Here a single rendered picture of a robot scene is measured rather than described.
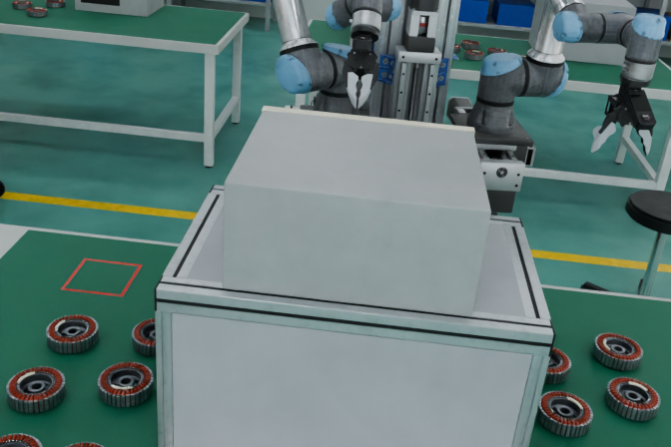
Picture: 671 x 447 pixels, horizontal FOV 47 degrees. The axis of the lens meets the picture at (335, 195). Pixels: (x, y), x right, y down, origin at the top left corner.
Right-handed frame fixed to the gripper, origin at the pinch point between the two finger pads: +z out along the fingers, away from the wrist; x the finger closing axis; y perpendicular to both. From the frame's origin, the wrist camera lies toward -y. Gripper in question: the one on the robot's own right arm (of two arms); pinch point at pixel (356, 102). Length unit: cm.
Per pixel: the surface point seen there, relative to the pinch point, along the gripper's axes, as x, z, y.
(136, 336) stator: 44, 62, -4
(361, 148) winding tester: -3.6, 25.6, -41.7
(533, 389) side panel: -37, 66, -38
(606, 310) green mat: -71, 41, 31
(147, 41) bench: 127, -107, 205
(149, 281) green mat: 50, 47, 20
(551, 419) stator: -47, 70, -11
